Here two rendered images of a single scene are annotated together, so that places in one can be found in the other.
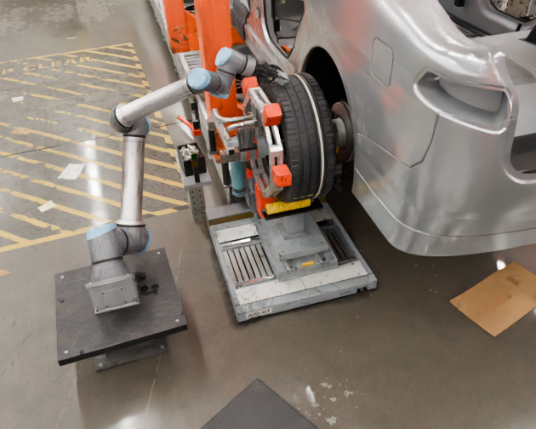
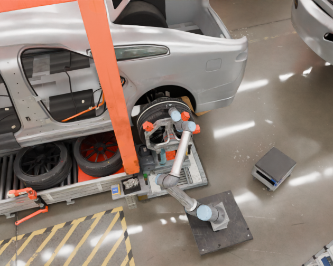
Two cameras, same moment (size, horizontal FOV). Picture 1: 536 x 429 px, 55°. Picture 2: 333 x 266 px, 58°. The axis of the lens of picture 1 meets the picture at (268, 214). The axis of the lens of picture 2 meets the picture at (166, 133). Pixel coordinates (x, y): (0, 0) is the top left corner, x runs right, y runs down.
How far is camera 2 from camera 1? 3.34 m
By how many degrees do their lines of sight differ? 59
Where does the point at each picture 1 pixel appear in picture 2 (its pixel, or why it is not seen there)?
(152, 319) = (228, 202)
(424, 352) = (219, 127)
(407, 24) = (224, 48)
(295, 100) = (178, 106)
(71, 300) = (218, 240)
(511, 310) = not seen: hidden behind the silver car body
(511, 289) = not seen: hidden behind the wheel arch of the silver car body
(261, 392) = (261, 162)
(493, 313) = not seen: hidden behind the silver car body
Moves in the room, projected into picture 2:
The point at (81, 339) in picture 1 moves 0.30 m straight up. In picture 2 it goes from (241, 230) to (246, 219)
